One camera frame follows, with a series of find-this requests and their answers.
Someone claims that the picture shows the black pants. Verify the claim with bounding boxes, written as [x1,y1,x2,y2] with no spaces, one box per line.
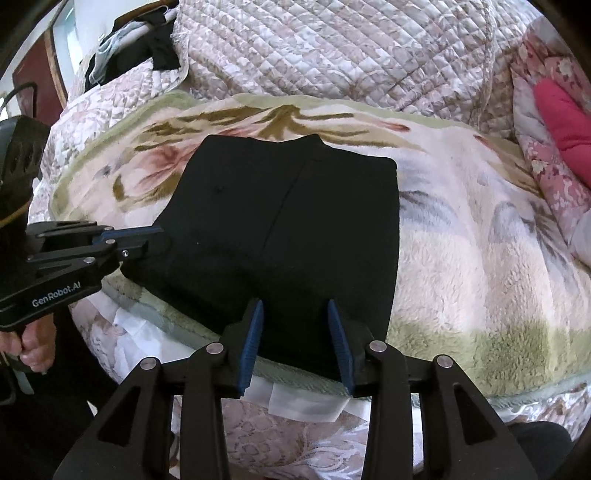
[122,135,400,380]

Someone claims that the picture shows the person's left hand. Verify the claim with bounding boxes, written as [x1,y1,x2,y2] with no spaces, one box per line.
[1,314,56,373]

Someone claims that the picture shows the floral fleece blanket green border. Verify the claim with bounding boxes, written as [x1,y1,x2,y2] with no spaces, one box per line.
[41,91,590,403]

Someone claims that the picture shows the dark red wooden door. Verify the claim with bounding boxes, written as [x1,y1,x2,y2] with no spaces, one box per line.
[12,29,67,126]

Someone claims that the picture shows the dark clothes pile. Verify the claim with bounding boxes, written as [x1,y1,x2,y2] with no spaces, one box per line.
[85,1,180,91]

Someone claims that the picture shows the white beige quilted bedspread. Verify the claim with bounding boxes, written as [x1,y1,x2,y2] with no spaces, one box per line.
[29,0,539,222]

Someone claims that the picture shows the pink floral rolled quilt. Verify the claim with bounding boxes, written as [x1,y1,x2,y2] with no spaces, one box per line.
[510,17,590,265]

